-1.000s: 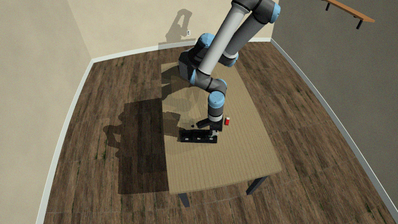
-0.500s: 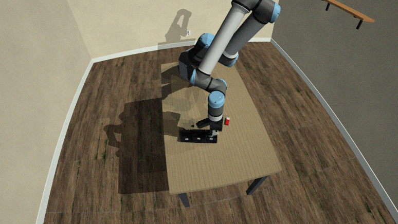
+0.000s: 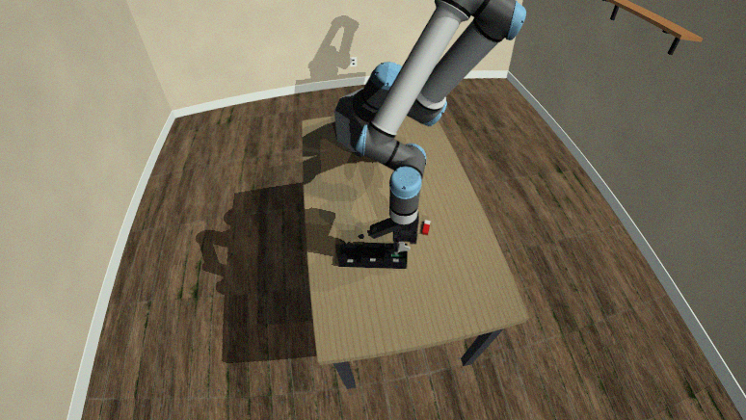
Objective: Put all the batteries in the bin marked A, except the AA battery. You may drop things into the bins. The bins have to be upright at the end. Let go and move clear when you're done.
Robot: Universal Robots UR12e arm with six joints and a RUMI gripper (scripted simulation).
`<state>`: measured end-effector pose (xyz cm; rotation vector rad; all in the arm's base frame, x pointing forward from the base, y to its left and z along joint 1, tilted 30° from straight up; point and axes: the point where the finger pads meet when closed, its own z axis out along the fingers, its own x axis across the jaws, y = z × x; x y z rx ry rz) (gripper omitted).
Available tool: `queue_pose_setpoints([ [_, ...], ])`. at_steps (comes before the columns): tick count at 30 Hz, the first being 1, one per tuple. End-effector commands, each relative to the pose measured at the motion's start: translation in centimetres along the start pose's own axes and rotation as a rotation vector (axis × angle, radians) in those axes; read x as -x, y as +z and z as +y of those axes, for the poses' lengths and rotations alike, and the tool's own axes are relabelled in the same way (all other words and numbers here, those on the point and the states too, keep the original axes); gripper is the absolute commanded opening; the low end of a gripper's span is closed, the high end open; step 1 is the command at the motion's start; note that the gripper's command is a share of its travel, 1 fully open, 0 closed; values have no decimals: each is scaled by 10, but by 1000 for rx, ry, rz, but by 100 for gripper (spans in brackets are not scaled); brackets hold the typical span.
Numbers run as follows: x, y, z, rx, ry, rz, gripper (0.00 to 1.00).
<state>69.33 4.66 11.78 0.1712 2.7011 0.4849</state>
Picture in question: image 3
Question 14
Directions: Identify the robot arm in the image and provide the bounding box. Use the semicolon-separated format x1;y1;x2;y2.
352;0;526;239

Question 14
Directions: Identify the black rack of bins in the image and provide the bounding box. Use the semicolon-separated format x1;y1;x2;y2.
339;243;408;269

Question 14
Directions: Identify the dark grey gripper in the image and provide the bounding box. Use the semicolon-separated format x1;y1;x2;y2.
393;213;419;256

